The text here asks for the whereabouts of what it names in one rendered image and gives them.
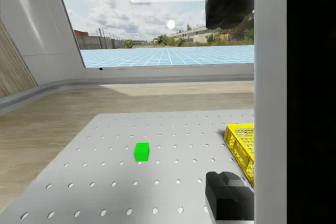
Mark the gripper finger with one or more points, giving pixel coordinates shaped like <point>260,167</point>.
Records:
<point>231,200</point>
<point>228,6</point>

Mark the yellow basket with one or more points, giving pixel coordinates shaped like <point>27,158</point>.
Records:
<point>242,145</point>

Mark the green block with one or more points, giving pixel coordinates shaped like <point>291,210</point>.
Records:
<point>141,153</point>

